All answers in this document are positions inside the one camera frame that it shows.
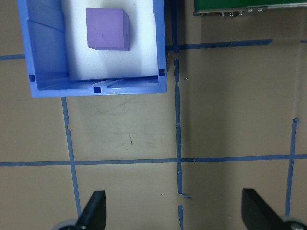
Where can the purple foam block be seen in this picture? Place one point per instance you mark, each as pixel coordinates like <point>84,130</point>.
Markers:
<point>105,28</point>

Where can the white foam pad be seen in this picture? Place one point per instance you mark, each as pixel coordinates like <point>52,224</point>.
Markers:
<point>120,64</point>

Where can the blue plastic storage bin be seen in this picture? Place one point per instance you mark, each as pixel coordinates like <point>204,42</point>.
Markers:
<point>48,48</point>

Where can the green conveyor belt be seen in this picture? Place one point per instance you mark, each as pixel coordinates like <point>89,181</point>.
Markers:
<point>239,4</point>

